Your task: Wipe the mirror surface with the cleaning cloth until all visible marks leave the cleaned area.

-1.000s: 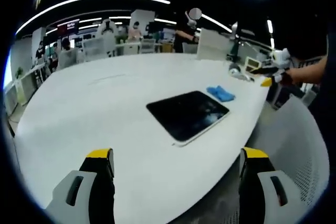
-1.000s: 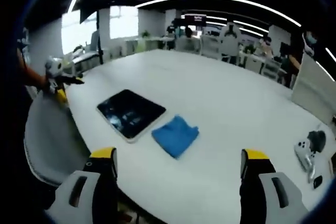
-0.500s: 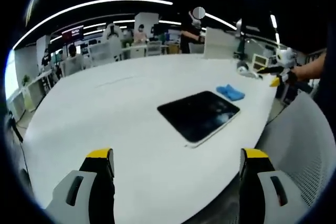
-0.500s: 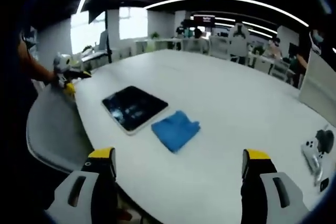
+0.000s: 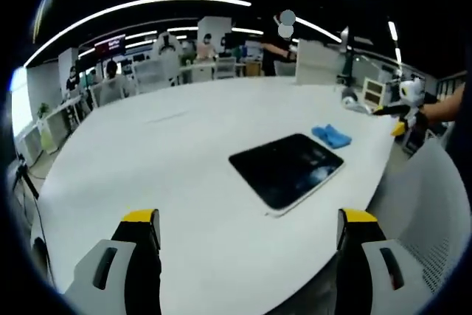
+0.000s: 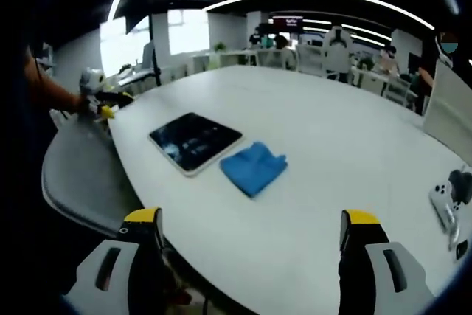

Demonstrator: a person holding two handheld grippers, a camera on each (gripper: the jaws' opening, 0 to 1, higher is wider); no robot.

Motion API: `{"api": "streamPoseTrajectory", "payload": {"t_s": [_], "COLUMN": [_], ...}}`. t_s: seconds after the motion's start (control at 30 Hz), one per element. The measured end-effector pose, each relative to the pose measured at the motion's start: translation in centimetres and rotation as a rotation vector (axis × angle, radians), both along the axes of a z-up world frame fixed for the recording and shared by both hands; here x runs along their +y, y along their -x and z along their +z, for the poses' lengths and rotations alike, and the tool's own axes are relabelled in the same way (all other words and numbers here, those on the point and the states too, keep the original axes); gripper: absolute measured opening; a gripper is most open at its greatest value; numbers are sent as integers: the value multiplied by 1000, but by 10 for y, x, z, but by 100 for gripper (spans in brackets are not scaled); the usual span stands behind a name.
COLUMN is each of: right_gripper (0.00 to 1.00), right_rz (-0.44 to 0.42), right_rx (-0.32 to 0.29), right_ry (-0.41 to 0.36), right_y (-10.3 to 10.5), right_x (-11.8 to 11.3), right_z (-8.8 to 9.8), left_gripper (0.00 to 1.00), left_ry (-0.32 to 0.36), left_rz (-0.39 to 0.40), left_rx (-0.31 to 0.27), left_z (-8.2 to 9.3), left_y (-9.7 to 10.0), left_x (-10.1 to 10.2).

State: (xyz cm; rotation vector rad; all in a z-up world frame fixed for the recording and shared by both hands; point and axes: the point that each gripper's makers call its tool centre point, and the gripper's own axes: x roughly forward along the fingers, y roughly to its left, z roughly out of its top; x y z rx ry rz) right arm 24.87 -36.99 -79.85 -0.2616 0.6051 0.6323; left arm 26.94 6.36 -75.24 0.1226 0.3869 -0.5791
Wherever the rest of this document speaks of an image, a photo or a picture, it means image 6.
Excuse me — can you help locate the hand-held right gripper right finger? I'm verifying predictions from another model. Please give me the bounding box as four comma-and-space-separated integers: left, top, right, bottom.
337, 209, 436, 315

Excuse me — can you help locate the dark grey rounded object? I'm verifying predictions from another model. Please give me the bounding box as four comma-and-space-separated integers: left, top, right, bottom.
448, 169, 472, 205

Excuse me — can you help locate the white partition board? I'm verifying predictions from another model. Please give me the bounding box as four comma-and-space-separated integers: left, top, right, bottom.
423, 58, 472, 167

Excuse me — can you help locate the black panel on stand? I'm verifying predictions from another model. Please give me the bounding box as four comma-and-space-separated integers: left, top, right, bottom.
125, 12, 152, 35

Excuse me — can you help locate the small black flat object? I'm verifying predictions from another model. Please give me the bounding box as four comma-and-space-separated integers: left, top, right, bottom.
455, 239, 470, 260

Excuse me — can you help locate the blue cleaning cloth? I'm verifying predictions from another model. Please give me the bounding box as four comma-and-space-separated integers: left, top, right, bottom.
219, 140, 288, 198

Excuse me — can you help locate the grey office chair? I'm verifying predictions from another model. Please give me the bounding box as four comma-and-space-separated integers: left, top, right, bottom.
41, 114, 145, 238

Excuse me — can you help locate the black stand pole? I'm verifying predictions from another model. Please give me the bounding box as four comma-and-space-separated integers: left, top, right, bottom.
148, 14, 163, 87

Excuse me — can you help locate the white mesh office chair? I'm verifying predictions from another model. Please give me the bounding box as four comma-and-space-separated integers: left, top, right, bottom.
296, 44, 325, 72

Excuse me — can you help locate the white high-back chair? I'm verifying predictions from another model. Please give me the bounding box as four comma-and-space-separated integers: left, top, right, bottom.
322, 25, 355, 76

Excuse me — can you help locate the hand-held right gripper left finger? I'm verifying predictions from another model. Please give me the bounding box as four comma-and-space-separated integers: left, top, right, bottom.
62, 207, 169, 315

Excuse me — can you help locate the red wall screen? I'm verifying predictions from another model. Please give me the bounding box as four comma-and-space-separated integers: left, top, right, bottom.
272, 15, 304, 29

